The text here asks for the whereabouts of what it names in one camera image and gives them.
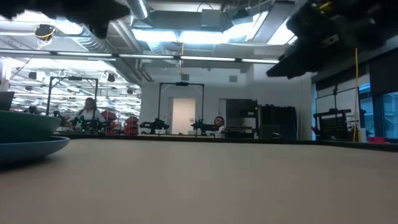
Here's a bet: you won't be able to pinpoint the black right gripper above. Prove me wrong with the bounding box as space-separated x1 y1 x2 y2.
266 0 398 80

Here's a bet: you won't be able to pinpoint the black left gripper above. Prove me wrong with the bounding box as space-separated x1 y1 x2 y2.
0 0 131 40

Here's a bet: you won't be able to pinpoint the large teal plastic plate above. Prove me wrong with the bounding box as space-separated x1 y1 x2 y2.
0 110 62 144

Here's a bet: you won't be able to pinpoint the black upright panels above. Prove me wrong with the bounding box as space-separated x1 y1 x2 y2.
259 105 299 140

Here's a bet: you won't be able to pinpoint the black shelving unit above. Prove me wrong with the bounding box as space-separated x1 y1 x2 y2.
225 98 259 139

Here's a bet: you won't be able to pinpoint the black pegboard rack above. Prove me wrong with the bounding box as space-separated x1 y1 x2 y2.
312 83 352 141

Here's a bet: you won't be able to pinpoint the person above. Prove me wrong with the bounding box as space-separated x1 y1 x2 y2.
70 97 106 131
206 116 226 139

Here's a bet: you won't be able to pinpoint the long ceiling light strip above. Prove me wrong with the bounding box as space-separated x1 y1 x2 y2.
0 49 280 65

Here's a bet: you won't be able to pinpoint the window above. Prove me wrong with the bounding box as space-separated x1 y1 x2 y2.
359 73 398 139

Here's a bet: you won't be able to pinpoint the small red box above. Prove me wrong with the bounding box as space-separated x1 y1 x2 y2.
366 136 389 144

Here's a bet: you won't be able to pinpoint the white door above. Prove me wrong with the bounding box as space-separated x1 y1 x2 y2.
172 98 197 135

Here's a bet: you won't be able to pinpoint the large blue plastic plate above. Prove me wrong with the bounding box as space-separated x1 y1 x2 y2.
0 136 71 164

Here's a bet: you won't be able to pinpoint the ceiling mounted camera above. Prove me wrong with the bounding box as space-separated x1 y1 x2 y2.
34 24 57 41

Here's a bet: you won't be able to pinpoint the silver ventilation duct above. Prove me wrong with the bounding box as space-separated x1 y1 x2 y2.
124 0 150 20

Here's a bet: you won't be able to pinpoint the black aluminium table frame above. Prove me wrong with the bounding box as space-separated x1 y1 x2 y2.
54 133 398 152

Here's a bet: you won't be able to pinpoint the black robot station frame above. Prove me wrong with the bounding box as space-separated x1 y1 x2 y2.
158 82 205 134
46 76 100 134

